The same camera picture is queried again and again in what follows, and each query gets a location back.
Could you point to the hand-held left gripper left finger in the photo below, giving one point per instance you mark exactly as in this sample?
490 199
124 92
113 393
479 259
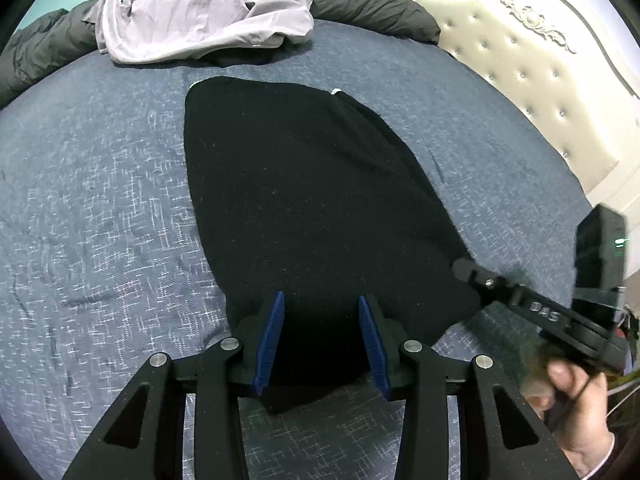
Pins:
270 340

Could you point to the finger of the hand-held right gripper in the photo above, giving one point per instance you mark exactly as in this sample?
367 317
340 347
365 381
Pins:
487 282

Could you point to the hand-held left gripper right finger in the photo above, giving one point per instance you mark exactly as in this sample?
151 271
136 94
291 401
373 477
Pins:
372 345

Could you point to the black sweater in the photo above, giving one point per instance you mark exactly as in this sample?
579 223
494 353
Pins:
310 200

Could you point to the person's right hand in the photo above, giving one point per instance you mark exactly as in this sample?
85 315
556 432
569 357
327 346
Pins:
580 410

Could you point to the cream tufted headboard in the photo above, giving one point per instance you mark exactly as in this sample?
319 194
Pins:
525 85

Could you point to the bed with blue sheet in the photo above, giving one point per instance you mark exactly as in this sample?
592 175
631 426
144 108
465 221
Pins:
100 210

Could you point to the dark grey duvet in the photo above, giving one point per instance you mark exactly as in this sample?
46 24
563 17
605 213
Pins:
370 5

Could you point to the light grey garment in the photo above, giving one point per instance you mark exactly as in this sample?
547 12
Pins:
190 15

